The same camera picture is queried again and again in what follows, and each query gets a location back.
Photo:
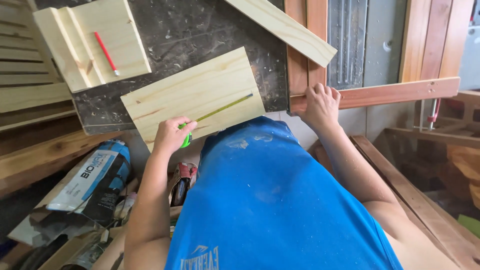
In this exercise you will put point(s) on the person's blue shirt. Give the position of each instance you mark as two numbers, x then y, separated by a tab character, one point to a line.
270	202

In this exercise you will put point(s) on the red pencil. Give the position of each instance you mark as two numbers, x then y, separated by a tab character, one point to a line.
106	54

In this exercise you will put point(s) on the pale pine board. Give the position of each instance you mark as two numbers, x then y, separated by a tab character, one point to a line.
193	93

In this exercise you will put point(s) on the green tape measure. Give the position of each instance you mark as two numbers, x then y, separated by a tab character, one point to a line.
210	114

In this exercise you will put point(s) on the person's left hand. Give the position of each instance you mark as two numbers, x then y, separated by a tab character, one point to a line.
169	135

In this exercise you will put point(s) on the reddish wooden frame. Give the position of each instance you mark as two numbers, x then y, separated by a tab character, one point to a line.
360	95

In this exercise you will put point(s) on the person's right hand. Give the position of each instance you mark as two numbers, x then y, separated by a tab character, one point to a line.
319	108

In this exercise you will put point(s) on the torn red paper bag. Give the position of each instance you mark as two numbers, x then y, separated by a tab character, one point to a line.
182	183

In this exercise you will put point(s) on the reddish wooden planks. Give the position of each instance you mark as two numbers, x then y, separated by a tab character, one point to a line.
437	37

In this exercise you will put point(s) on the person's right fingers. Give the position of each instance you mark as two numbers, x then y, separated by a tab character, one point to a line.
324	92

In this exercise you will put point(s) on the stepped pine wood block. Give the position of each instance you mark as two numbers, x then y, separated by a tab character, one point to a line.
93	41

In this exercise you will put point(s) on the red bar clamp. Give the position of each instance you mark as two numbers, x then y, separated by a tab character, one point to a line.
433	114

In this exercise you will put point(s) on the reddish wooden beam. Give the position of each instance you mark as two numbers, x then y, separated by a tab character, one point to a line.
416	202

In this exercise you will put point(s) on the long pale pine plank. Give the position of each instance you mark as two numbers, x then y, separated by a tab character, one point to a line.
283	28

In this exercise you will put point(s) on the blue and white paper sack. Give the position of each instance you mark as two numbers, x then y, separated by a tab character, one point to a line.
93	180

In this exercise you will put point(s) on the slatted pale wood panel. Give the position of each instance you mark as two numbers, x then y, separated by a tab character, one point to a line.
26	63

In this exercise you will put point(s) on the person's left fingers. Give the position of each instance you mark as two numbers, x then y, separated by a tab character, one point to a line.
183	122

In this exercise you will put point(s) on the grey metal sheet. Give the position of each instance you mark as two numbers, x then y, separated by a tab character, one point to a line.
347	43

